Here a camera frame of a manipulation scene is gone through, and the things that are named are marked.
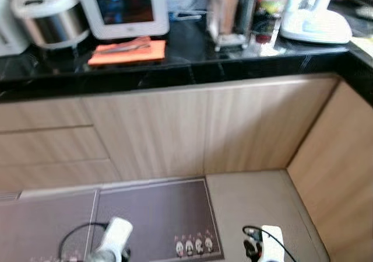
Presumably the steel kitchen knife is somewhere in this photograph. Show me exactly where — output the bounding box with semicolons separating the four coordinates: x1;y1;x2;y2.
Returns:
99;36;152;55

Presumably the white kitchen appliance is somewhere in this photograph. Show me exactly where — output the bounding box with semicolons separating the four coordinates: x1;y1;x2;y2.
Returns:
0;0;30;57

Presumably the grey panda floor mat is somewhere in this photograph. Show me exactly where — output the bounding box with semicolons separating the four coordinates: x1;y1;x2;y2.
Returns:
90;177;226;262

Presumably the plain grey floor mat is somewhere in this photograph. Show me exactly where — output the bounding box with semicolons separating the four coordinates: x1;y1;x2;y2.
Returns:
0;189;100;262

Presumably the light wood door cabinet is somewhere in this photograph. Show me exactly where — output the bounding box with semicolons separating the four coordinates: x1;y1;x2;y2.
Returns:
286;81;373;262

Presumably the light wood drawer cabinet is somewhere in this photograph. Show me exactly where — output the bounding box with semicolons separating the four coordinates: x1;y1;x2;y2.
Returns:
0;72;342;193

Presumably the clear drinking glass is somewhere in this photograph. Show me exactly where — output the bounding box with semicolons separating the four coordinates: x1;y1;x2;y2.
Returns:
251;17;287;56

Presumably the white oven with dark window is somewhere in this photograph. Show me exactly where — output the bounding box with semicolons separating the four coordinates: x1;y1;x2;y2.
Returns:
75;0;170;40

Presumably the white stand mixer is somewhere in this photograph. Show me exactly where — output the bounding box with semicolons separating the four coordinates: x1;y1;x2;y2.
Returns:
280;0;354;44

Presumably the steel knife holder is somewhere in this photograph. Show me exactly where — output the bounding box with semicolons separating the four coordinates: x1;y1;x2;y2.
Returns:
209;0;258;50

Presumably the white and steel rice cooker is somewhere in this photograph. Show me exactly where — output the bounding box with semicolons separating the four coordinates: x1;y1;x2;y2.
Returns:
10;0;90;50

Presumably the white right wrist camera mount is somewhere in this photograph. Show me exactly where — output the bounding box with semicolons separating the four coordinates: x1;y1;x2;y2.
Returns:
261;225;286;262

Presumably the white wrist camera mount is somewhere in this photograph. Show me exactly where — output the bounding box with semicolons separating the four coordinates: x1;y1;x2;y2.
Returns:
99;217;134;258
261;225;286;262

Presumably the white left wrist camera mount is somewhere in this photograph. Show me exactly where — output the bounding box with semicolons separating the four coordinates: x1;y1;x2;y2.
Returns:
99;217;134;258

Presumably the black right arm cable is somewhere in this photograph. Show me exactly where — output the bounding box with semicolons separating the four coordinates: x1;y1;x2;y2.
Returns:
242;225;299;262

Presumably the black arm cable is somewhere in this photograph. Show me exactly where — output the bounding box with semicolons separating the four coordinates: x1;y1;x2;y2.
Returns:
242;225;299;262
58;222;111;261

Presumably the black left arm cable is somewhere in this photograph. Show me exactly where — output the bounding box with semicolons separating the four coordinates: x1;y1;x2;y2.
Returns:
58;222;111;261

